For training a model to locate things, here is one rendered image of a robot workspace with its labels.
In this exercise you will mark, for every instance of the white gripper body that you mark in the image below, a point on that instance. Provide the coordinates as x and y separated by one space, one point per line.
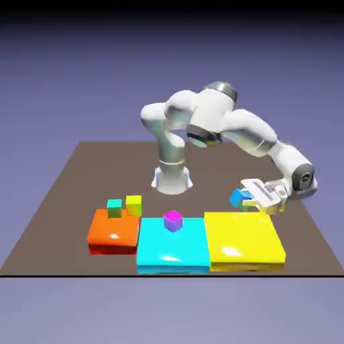
258 192

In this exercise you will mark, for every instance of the large orange box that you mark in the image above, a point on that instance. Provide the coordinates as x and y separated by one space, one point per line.
114 233

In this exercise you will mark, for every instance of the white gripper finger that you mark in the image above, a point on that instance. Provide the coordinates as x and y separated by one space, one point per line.
250 202

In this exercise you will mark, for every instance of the small blue cube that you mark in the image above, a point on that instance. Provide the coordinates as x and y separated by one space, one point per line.
237 197

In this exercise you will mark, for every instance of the small teal cube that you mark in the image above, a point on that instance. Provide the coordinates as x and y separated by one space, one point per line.
114 209

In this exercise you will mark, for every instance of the small yellow cube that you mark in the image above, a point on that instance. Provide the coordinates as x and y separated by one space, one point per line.
133 205

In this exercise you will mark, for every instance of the large yellow box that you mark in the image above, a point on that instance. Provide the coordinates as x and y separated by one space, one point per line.
243 237

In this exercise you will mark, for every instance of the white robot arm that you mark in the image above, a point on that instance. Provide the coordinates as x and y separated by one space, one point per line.
212 113

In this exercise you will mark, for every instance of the large cyan box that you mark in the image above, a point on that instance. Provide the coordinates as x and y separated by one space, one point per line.
172 243

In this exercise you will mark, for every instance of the small magenta cube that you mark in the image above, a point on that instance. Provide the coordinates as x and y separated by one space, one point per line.
173 221

